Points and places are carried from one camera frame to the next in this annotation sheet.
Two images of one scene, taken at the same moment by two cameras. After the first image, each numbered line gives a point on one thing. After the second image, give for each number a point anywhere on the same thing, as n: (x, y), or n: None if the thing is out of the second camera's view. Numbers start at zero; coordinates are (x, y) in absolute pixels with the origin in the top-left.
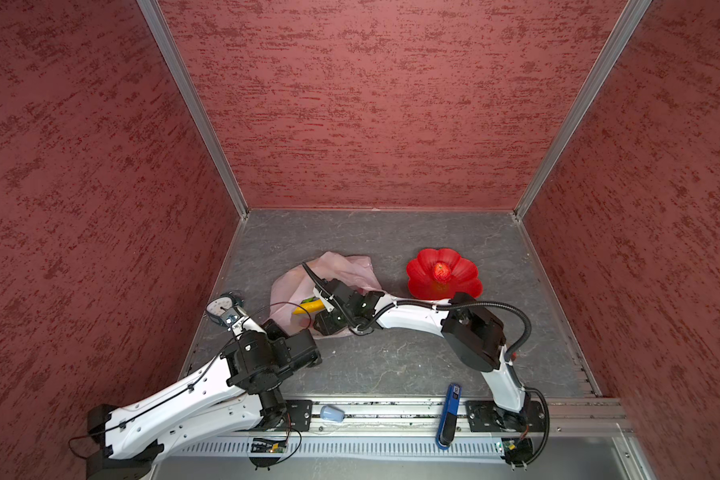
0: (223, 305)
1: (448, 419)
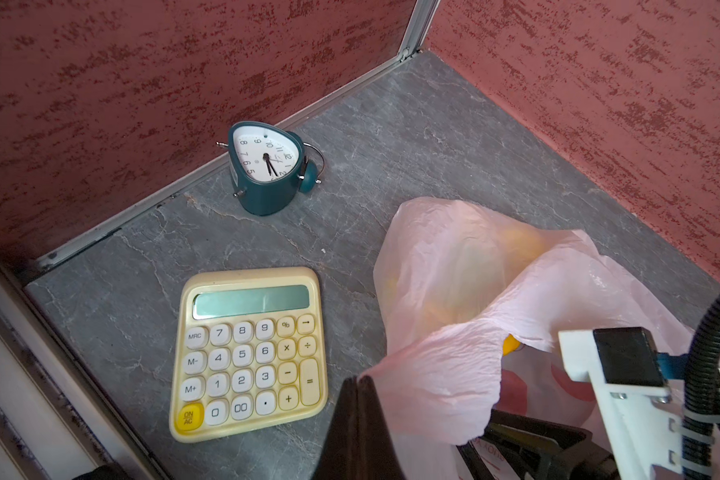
0: (270, 167)
1: None
